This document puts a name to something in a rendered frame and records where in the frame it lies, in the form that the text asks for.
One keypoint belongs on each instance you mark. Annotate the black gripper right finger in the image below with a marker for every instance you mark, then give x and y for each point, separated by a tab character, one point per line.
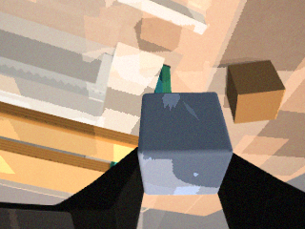
251	198

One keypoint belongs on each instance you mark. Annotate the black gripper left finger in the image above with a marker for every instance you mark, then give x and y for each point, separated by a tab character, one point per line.
113	201

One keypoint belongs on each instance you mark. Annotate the brown cube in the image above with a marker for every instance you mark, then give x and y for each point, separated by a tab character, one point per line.
254	91

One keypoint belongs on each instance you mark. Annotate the blue-grey block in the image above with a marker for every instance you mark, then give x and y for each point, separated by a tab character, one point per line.
184	146

